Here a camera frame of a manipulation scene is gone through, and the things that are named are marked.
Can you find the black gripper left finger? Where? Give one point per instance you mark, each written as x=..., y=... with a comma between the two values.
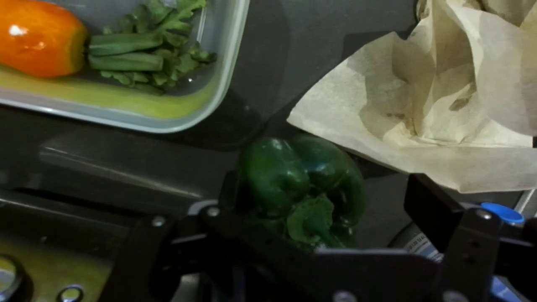
x=224, y=247

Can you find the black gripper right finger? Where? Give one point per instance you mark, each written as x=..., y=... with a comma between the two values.
x=475, y=244

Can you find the green bell pepper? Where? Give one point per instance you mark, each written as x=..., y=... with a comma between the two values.
x=302, y=188

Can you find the yellow plastic lunchbox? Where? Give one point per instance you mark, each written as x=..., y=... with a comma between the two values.
x=89, y=98

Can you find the green beans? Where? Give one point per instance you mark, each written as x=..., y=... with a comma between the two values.
x=151, y=47

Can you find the orange carrot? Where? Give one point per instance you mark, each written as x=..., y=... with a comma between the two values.
x=41, y=37

